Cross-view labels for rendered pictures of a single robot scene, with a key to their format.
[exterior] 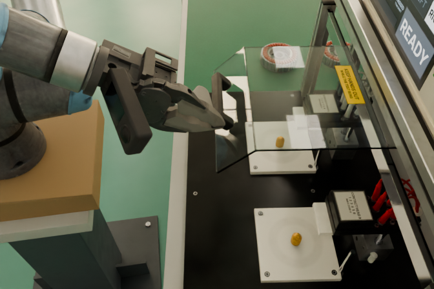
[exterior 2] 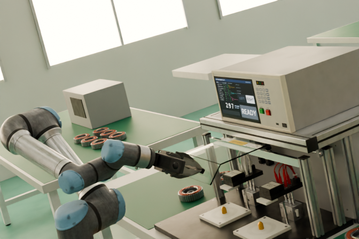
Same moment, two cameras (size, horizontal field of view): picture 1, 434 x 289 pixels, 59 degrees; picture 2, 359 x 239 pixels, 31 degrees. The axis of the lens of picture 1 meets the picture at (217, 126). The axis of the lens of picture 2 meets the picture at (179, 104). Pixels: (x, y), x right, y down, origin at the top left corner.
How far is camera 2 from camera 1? 1.80 m
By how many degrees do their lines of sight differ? 42
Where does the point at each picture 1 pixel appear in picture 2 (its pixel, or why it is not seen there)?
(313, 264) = (275, 229)
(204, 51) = (141, 213)
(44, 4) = not seen: hidden behind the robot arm
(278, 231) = (251, 230)
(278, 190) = (238, 224)
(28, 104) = (102, 212)
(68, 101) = (118, 207)
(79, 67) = (148, 151)
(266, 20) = (165, 188)
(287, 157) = (232, 213)
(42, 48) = (135, 147)
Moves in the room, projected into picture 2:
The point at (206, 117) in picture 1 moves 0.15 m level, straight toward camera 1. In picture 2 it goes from (194, 164) to (218, 171)
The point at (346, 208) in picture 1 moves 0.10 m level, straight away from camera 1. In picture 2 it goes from (268, 186) to (267, 176)
